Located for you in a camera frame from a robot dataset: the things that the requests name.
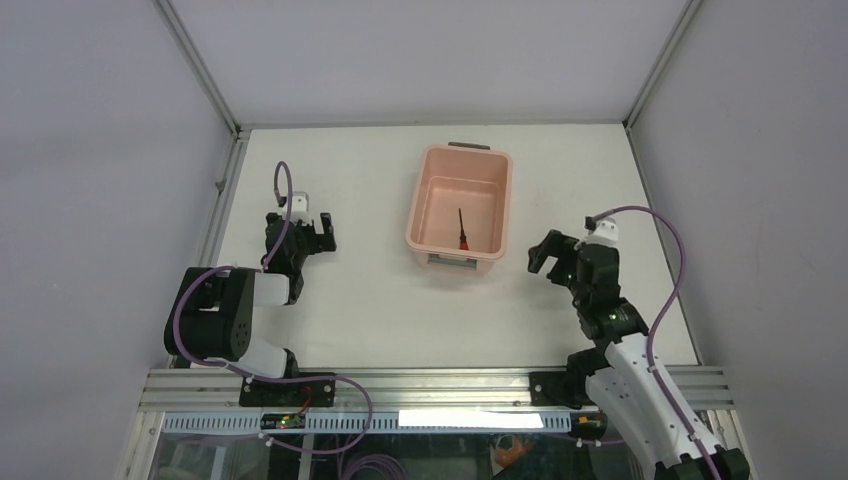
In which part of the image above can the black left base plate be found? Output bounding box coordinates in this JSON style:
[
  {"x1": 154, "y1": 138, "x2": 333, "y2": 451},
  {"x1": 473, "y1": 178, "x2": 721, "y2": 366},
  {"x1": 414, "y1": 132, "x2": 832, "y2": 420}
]
[{"x1": 238, "y1": 372, "x2": 336, "y2": 408}]

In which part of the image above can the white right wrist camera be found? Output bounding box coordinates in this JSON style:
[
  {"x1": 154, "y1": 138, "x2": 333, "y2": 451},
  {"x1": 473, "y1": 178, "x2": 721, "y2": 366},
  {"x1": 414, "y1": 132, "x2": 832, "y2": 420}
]
[{"x1": 582, "y1": 217, "x2": 620, "y2": 248}]

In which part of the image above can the white slotted cable duct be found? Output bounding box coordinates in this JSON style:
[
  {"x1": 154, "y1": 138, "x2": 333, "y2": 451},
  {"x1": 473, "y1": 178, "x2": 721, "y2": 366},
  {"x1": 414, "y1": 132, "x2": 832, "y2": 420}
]
[{"x1": 162, "y1": 410, "x2": 571, "y2": 435}]

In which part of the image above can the small green circuit board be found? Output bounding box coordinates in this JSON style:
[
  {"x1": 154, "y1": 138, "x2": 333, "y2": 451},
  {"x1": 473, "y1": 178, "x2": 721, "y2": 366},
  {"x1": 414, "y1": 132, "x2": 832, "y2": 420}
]
[{"x1": 260, "y1": 413, "x2": 306, "y2": 430}]

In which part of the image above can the aluminium right corner post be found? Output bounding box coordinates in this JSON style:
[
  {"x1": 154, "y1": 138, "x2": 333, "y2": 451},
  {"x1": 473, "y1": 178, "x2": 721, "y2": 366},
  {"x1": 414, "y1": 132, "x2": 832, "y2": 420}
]
[{"x1": 622, "y1": 0, "x2": 703, "y2": 134}]

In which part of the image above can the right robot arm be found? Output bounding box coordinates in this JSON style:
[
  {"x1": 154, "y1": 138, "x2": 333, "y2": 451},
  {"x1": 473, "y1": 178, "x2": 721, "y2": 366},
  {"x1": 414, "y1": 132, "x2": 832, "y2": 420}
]
[{"x1": 528, "y1": 230, "x2": 751, "y2": 479}]

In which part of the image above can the aluminium left corner post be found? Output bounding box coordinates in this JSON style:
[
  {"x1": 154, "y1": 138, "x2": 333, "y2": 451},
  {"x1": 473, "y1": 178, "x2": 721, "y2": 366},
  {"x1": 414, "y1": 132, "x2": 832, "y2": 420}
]
[{"x1": 152, "y1": 0, "x2": 241, "y2": 138}]

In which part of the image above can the aluminium corner post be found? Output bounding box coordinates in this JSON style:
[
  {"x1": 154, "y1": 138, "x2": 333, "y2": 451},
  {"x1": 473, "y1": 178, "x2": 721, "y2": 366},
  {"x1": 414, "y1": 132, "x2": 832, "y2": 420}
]
[
  {"x1": 622, "y1": 0, "x2": 703, "y2": 134},
  {"x1": 152, "y1": 0, "x2": 241, "y2": 138}
]

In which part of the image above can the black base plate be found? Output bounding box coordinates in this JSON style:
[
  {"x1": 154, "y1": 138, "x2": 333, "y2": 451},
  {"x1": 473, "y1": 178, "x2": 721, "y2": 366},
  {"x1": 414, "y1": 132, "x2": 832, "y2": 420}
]
[
  {"x1": 238, "y1": 372, "x2": 336, "y2": 408},
  {"x1": 528, "y1": 370, "x2": 593, "y2": 410}
]

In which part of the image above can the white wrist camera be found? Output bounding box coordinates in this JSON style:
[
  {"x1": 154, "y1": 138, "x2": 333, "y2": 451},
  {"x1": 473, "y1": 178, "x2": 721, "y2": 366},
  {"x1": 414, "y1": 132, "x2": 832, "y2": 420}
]
[
  {"x1": 582, "y1": 217, "x2": 620, "y2": 248},
  {"x1": 284, "y1": 191, "x2": 312, "y2": 223}
]

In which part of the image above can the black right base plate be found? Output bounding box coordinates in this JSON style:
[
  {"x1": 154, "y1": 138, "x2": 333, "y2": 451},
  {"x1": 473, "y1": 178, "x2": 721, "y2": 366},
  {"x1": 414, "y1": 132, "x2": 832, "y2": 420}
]
[{"x1": 528, "y1": 370, "x2": 593, "y2": 410}]

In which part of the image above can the aluminium front rail frame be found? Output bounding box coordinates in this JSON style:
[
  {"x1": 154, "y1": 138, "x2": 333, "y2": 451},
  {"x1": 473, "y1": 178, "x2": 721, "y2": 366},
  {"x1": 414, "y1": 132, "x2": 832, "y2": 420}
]
[{"x1": 137, "y1": 365, "x2": 735, "y2": 415}]

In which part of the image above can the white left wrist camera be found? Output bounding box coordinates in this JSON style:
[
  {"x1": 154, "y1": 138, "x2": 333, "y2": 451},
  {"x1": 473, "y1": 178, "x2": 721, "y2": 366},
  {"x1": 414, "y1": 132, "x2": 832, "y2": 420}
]
[{"x1": 284, "y1": 191, "x2": 312, "y2": 223}]

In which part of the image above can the red handled screwdriver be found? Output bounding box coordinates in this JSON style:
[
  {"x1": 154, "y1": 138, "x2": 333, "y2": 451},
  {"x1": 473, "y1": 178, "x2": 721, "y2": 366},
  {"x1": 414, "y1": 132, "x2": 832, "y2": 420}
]
[{"x1": 457, "y1": 208, "x2": 470, "y2": 251}]

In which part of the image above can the pink plastic bin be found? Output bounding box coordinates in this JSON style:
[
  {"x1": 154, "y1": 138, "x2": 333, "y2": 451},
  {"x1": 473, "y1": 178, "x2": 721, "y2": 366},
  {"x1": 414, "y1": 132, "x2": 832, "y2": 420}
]
[{"x1": 405, "y1": 142, "x2": 513, "y2": 275}]

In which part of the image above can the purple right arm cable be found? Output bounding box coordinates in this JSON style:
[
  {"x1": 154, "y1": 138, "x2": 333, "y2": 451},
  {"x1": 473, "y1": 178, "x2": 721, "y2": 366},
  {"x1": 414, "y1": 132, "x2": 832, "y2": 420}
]
[{"x1": 585, "y1": 205, "x2": 723, "y2": 480}]

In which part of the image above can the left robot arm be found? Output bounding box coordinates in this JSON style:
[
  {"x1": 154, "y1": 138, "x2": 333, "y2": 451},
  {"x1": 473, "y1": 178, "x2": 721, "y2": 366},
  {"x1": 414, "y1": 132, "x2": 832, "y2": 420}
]
[{"x1": 163, "y1": 212, "x2": 337, "y2": 406}]

